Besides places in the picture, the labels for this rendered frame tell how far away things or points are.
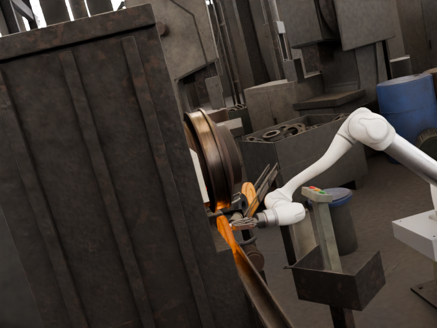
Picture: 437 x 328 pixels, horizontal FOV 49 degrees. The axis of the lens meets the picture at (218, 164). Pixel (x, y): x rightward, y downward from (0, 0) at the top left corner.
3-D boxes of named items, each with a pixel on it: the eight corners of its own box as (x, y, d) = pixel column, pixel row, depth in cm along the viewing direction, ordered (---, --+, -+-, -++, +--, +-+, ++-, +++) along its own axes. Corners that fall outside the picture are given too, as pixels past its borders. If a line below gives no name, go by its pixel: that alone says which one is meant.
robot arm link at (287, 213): (279, 230, 234) (270, 220, 247) (309, 224, 237) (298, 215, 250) (277, 210, 231) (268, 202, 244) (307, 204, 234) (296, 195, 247)
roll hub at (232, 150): (237, 191, 205) (221, 129, 200) (222, 179, 233) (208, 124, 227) (248, 187, 206) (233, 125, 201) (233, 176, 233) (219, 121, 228)
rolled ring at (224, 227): (220, 210, 230) (213, 213, 229) (229, 220, 212) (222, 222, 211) (229, 245, 233) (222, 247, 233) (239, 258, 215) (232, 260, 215)
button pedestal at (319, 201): (332, 286, 302) (312, 195, 290) (317, 273, 325) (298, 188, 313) (355, 278, 304) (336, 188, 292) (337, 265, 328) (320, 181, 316)
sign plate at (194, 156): (203, 202, 169) (190, 154, 165) (192, 188, 194) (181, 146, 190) (210, 201, 169) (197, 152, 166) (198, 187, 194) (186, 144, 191)
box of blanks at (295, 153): (291, 220, 437) (272, 139, 422) (246, 206, 511) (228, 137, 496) (372, 183, 479) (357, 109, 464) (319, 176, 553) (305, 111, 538)
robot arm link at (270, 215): (273, 223, 243) (262, 225, 242) (270, 206, 241) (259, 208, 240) (279, 228, 234) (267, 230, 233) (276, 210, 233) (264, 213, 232)
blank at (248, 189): (238, 189, 280) (244, 188, 278) (246, 178, 293) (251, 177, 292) (246, 212, 284) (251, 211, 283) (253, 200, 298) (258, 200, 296)
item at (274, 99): (285, 153, 723) (270, 81, 702) (339, 154, 629) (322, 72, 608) (259, 163, 697) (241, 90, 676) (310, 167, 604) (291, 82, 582)
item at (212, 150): (224, 224, 196) (196, 114, 187) (204, 200, 242) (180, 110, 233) (239, 220, 198) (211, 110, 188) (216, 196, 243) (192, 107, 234)
